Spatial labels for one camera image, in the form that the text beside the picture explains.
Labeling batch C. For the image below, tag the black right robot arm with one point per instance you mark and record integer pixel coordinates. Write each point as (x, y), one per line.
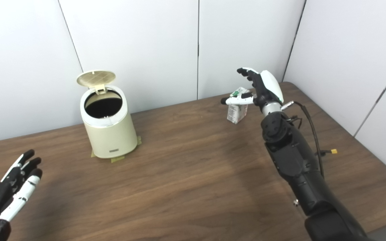
(300, 167)

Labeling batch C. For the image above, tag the green white milk carton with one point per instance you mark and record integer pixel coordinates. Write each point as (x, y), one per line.
(236, 113)

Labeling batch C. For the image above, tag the cream-colored round bin lid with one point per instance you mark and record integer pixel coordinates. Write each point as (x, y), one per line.
(95, 78)

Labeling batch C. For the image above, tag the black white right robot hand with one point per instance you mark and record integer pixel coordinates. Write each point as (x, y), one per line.
(270, 83)

